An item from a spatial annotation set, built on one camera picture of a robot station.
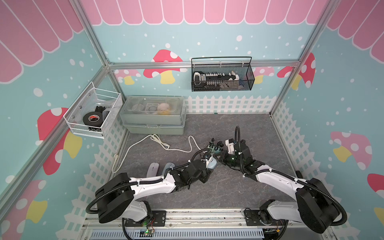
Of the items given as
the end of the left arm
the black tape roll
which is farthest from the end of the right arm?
the black tape roll

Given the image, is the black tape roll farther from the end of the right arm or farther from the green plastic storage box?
the end of the right arm

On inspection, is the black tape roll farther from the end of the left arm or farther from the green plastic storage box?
the end of the left arm

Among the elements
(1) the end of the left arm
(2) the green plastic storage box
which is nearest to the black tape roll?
(2) the green plastic storage box

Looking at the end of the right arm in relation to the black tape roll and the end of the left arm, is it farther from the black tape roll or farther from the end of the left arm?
the black tape roll
